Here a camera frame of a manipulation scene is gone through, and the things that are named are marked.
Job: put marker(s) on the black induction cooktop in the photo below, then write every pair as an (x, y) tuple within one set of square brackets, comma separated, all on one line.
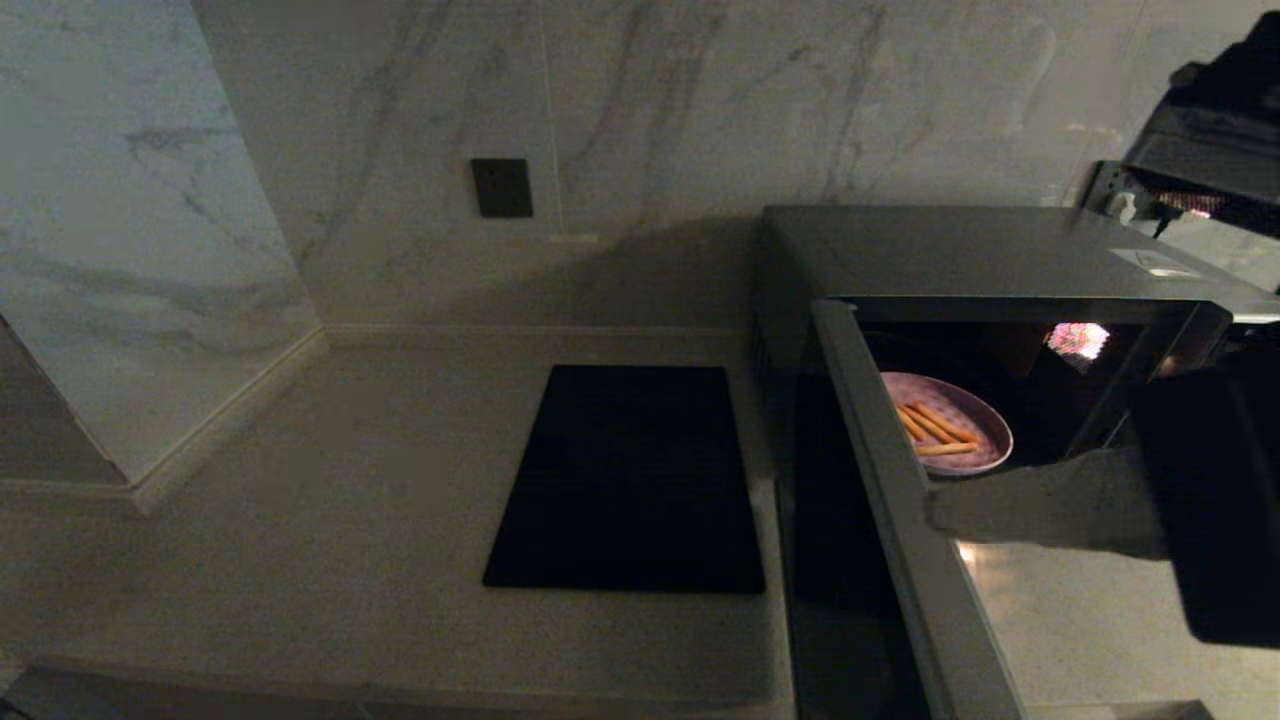
[(630, 480)]

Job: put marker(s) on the black power plug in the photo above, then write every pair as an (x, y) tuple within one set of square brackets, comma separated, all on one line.
[(1163, 215)]

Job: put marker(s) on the long orange french fry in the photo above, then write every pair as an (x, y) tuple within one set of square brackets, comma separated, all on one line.
[(945, 449)]

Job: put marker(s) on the microwave oven door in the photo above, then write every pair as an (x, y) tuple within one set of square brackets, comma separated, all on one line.
[(920, 580)]

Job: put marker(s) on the purple plate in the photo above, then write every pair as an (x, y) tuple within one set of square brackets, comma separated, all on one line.
[(970, 400)]

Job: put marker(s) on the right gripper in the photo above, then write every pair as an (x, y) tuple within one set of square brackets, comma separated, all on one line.
[(1220, 500)]

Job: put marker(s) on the dark wall switch panel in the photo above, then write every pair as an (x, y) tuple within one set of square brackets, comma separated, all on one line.
[(502, 188)]

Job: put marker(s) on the silver microwave oven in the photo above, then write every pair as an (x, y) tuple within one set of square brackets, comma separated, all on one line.
[(950, 250)]

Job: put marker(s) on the grey wall outlet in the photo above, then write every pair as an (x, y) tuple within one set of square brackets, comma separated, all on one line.
[(1105, 180)]

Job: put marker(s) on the white power plug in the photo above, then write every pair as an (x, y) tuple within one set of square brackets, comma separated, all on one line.
[(1124, 207)]

